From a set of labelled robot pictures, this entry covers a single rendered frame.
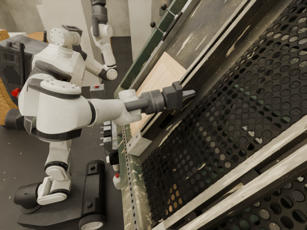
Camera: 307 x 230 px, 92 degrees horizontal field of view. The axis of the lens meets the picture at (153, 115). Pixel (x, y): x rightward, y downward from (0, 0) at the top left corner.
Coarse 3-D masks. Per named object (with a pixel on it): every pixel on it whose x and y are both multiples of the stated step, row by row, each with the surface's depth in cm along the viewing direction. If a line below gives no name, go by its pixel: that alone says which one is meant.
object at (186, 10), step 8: (192, 0) 91; (184, 8) 95; (192, 8) 93; (184, 16) 95; (176, 24) 97; (168, 40) 101; (160, 48) 103; (152, 56) 107; (152, 64) 109; (144, 72) 111; (136, 80) 114; (136, 88) 117
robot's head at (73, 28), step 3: (66, 27) 62; (69, 27) 65; (72, 27) 66; (75, 27) 67; (69, 30) 62; (72, 30) 63; (75, 30) 65; (78, 30) 66; (81, 30) 69; (81, 33) 69
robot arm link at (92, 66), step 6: (90, 60) 94; (90, 66) 95; (96, 66) 97; (102, 66) 101; (90, 72) 99; (96, 72) 99; (102, 72) 100; (108, 72) 101; (114, 72) 103; (102, 78) 103; (108, 78) 104; (114, 78) 106
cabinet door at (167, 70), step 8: (168, 56) 92; (160, 64) 97; (168, 64) 88; (176, 64) 81; (152, 72) 102; (160, 72) 93; (168, 72) 85; (176, 72) 78; (184, 72) 73; (144, 80) 107; (152, 80) 98; (160, 80) 89; (168, 80) 82; (176, 80) 75; (144, 88) 103; (152, 88) 94; (160, 88) 86; (144, 120) 86; (136, 128) 90
